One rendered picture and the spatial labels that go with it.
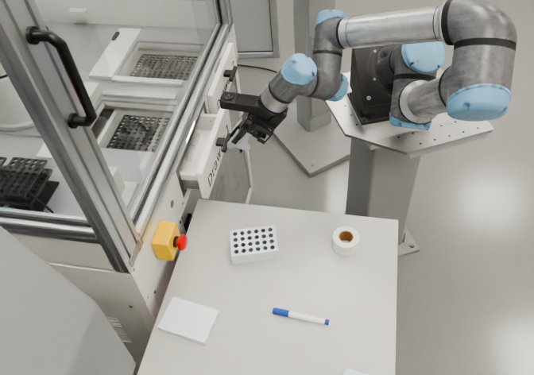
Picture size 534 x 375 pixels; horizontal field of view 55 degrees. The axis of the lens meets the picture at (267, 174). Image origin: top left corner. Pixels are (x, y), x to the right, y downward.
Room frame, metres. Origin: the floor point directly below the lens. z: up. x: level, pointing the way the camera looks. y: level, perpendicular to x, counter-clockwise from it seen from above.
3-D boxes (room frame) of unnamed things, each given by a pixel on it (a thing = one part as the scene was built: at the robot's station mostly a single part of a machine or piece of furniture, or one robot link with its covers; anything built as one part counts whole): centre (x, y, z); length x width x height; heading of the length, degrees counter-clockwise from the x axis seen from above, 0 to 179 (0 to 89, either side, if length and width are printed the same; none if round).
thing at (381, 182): (1.30, -0.45, 0.38); 0.30 x 0.30 x 0.76; 12
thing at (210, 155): (1.06, 0.14, 0.87); 0.29 x 0.02 x 0.11; 165
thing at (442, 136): (1.31, -0.47, 0.70); 0.45 x 0.44 x 0.12; 102
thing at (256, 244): (0.78, 0.05, 0.78); 0.12 x 0.08 x 0.04; 91
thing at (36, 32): (0.65, 0.29, 1.45); 0.05 x 0.03 x 0.19; 75
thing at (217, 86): (1.38, 0.11, 0.87); 0.29 x 0.02 x 0.11; 165
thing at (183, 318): (0.58, 0.23, 0.77); 0.13 x 0.09 x 0.02; 66
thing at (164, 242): (0.75, 0.26, 0.88); 0.07 x 0.05 x 0.07; 165
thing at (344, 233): (0.76, -0.19, 0.78); 0.07 x 0.07 x 0.04
